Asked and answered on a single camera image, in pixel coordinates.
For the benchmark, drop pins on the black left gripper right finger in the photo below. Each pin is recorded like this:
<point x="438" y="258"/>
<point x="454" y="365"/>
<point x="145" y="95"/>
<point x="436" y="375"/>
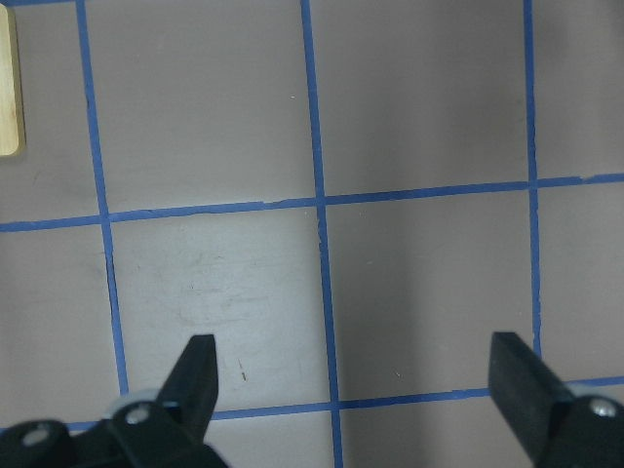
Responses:
<point x="533" y="401"/>

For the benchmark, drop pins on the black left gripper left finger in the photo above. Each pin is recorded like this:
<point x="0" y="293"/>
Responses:
<point x="190" y="392"/>

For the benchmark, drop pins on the wooden mug tree stand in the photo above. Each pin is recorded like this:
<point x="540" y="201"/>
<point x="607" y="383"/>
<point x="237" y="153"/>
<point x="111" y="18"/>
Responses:
<point x="12" y="126"/>

